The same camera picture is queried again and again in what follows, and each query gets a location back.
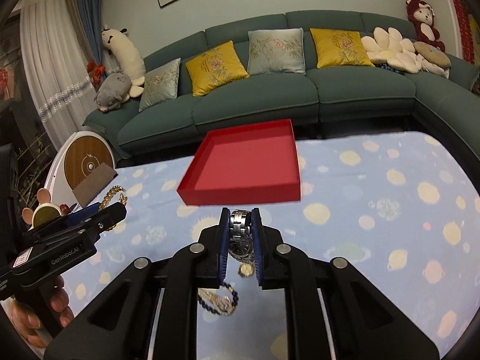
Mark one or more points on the white cow plush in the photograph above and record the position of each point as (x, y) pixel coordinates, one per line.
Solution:
(127, 55)

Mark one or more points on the silver wristwatch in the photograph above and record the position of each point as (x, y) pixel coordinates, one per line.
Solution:
(240, 239)

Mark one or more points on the white flower cushion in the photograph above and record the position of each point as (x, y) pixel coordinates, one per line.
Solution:
(390, 48)

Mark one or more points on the teal sectional sofa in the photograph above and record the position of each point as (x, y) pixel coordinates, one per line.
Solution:
(329, 95)

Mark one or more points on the red tray box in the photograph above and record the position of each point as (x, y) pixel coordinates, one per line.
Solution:
(249, 164)

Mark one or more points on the yellow cushion left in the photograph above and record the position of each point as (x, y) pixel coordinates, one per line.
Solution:
(214, 68)

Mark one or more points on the red wall banner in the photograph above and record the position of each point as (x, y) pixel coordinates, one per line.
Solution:
(463, 21)

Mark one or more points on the small mouse ear mirror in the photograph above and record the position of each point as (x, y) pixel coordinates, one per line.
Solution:
(45, 211)

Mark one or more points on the blue patterned tablecloth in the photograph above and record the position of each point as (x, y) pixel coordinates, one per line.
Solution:
(397, 206)

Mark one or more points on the yellow cushion right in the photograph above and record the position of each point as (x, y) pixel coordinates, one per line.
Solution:
(336, 48)

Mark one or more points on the red tassel ornament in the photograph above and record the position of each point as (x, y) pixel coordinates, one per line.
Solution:
(96, 73)

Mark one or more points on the red monkey plush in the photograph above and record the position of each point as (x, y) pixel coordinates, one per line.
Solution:
(421, 14)

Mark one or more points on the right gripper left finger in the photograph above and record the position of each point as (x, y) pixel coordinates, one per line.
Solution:
(224, 244)

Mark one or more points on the round beige cushion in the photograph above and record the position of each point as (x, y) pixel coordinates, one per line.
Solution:
(432, 54)

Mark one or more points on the blue curtain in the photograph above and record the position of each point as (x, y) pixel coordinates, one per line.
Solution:
(91, 20)

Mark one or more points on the white sheer curtain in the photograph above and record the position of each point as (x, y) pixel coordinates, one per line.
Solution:
(55, 68)

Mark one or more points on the brown cardboard piece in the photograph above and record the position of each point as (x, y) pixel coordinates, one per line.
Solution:
(93, 184)

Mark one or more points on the grey pig plush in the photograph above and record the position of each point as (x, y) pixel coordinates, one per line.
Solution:
(113, 92)

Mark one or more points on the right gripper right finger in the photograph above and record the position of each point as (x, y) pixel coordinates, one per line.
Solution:
(256, 229)

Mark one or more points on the grey-blue cushion centre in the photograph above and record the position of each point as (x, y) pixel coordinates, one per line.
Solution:
(276, 50)

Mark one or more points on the white round wooden device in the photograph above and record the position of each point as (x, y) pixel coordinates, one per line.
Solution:
(79, 156)

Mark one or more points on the grey-blue cushion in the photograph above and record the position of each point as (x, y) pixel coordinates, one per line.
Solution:
(161, 85)
(276, 50)

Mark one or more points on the yellow cushion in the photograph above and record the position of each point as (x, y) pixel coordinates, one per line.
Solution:
(214, 68)
(336, 48)

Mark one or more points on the grey-blue cushion left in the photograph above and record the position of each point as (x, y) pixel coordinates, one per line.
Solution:
(161, 85)

